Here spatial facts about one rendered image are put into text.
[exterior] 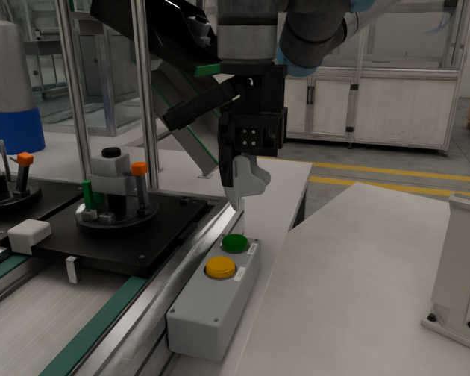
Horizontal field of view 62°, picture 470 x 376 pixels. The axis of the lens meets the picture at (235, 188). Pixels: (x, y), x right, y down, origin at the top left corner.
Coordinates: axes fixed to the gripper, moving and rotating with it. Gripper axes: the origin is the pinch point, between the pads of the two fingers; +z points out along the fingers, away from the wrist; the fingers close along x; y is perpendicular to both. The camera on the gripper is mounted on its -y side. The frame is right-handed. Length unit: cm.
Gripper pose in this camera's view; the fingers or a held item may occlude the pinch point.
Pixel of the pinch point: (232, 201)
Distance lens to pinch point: 58.7
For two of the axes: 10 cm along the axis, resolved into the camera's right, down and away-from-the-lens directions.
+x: 2.8, -3.6, 8.9
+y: 9.6, 1.0, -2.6
